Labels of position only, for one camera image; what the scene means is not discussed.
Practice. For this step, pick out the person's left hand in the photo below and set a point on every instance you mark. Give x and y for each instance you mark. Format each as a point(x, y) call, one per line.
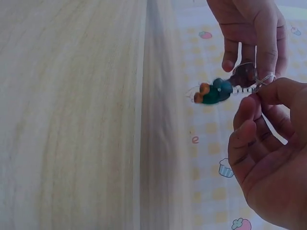
point(247, 21)

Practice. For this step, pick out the person's right hand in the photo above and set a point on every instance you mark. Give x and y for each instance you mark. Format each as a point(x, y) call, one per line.
point(275, 172)

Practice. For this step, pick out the person's left fingers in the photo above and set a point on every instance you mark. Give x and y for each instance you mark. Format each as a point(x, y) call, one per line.
point(267, 55)

